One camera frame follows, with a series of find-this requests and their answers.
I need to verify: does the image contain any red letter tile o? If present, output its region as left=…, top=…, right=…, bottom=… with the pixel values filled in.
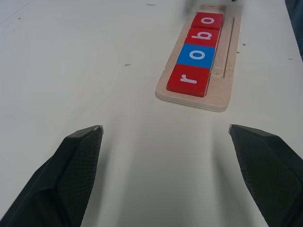
left=191, top=12, right=224, bottom=30

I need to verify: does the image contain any red letter tile b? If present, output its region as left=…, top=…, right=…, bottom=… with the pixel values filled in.
left=184, top=26, right=221, bottom=49

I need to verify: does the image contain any blue letter tile o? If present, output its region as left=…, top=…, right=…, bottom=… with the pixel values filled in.
left=176, top=44, right=217, bottom=70

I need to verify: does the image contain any red letter tile r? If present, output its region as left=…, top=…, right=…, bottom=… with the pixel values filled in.
left=166, top=64, right=212, bottom=98

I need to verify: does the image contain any wooden letter tray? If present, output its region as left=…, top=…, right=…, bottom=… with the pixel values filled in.
left=155, top=4, right=242, bottom=113

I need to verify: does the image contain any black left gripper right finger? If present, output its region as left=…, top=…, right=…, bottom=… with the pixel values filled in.
left=228, top=123, right=303, bottom=227

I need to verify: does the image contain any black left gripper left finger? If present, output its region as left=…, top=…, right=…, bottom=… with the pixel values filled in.
left=0, top=124, right=105, bottom=227

